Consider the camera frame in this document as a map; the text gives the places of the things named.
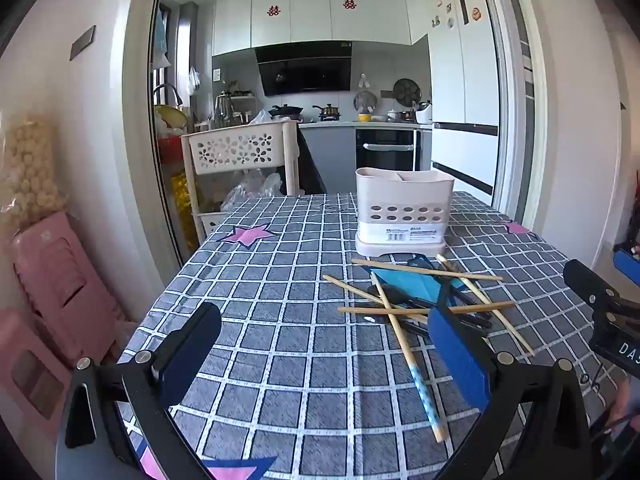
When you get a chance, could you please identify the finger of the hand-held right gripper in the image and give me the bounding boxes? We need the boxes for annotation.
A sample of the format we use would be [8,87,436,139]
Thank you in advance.
[613,248,640,277]
[562,259,640,329]

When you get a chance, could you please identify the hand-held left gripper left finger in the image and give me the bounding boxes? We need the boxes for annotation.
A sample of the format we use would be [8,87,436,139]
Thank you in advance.
[64,302,222,480]

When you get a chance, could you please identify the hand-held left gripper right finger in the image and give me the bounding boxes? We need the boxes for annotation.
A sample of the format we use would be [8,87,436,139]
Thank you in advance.
[427,306,594,480]

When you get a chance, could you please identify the dark metal spoons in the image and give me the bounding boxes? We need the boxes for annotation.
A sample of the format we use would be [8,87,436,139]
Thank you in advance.
[400,296,494,329]

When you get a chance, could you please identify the wooden chopstick blue dotted end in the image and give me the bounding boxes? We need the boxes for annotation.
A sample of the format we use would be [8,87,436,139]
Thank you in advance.
[370,270,447,444]

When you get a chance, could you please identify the dark translucent plastic spoon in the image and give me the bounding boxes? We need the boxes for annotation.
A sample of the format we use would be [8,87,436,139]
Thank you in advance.
[442,275,484,307]
[397,316,437,337]
[367,283,451,317]

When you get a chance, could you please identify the wooden chopstick yellow speckled end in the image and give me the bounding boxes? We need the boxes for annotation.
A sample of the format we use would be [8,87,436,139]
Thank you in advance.
[435,253,536,357]

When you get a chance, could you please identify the beige plastic utensil holder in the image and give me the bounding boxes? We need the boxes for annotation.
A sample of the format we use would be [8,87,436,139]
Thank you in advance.
[354,166,454,257]

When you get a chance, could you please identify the person's right hand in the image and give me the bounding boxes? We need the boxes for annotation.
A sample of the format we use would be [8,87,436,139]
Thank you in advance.
[616,377,640,431]

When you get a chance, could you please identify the grey checked star tablecloth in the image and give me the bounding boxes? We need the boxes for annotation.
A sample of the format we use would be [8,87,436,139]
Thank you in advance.
[117,191,640,480]

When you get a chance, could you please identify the pink plastic stool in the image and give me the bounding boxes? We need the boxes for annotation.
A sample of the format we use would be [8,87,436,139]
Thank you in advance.
[9,209,127,362]
[0,307,77,442]

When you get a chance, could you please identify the yellow packet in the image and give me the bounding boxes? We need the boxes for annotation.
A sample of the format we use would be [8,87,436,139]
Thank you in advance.
[169,169,199,257]

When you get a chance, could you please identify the crumpled clear plastic bags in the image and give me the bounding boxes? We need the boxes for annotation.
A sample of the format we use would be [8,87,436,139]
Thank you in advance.
[219,169,284,214]

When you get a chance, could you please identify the red basin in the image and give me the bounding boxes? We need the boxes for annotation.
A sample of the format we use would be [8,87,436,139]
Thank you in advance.
[157,134,186,164]

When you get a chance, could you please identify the beige plastic storage trolley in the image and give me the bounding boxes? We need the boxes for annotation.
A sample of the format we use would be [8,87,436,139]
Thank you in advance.
[179,119,301,252]

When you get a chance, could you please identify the black built-in oven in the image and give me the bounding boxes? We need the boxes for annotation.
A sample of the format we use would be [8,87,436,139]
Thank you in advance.
[355,128,417,171]

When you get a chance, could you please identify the yellow-green colander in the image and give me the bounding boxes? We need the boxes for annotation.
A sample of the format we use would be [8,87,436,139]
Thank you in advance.
[154,104,189,136]

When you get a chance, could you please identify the bag of puffed snacks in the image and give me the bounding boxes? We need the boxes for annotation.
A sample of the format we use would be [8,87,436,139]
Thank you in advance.
[0,117,69,242]

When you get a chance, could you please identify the countertop spice rack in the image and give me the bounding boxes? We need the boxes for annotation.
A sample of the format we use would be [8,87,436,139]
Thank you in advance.
[215,89,256,129]

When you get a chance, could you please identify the black round multi-hole pan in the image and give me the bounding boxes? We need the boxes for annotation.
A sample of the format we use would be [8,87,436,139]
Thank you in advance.
[380,78,423,104]

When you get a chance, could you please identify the curved kitchen faucet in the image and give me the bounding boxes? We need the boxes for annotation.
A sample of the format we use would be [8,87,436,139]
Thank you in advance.
[152,83,182,111]

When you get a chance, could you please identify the black range hood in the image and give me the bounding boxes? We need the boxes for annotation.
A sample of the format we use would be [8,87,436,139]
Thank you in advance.
[254,40,354,97]

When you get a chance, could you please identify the blue hanging cloth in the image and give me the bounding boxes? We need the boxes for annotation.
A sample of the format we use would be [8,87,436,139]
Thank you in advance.
[152,7,171,66]

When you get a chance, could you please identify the white upper kitchen cabinets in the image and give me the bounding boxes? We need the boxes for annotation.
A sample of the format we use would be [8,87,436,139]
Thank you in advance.
[212,0,414,57]

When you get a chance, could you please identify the black cable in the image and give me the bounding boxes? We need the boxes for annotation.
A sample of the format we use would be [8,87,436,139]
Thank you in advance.
[590,406,640,462]

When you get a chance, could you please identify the white door frame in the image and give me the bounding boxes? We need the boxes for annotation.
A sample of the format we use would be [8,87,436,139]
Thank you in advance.
[122,0,556,272]

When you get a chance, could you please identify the dark window frame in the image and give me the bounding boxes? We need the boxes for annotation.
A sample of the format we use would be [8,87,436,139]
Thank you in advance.
[152,2,201,107]

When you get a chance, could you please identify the grey wall switch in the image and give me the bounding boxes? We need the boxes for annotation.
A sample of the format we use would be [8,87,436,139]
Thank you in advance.
[69,24,97,61]

